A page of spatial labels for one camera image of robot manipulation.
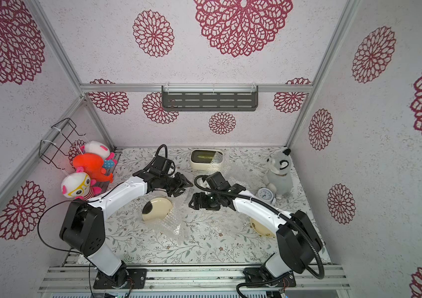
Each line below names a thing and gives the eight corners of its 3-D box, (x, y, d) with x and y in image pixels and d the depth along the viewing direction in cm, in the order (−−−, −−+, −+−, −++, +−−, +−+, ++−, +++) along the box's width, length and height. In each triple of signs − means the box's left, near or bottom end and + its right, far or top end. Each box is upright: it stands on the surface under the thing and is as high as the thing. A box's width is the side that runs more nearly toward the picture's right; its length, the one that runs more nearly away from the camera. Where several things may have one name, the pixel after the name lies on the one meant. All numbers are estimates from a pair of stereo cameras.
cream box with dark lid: (190, 174, 110) (189, 165, 103) (191, 158, 118) (190, 149, 111) (223, 174, 110) (224, 165, 103) (222, 158, 118) (223, 149, 111)
